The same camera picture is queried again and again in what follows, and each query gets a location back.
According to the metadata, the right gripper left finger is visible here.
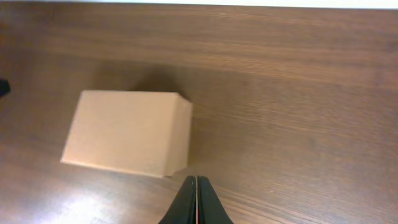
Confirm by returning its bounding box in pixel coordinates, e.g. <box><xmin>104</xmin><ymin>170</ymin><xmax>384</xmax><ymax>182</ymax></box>
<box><xmin>159</xmin><ymin>175</ymin><xmax>197</xmax><ymax>224</ymax></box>

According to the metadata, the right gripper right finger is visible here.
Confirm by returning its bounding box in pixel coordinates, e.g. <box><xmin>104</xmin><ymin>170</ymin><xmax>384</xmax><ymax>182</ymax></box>
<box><xmin>197</xmin><ymin>175</ymin><xmax>233</xmax><ymax>224</ymax></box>

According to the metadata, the brown cardboard box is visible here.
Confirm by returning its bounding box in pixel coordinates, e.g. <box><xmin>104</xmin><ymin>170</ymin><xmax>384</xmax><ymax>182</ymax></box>
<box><xmin>60</xmin><ymin>90</ymin><xmax>193</xmax><ymax>177</ymax></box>

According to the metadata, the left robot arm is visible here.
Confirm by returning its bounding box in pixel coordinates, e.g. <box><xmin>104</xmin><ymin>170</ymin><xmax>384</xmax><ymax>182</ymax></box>
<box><xmin>0</xmin><ymin>79</ymin><xmax>11</xmax><ymax>98</ymax></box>

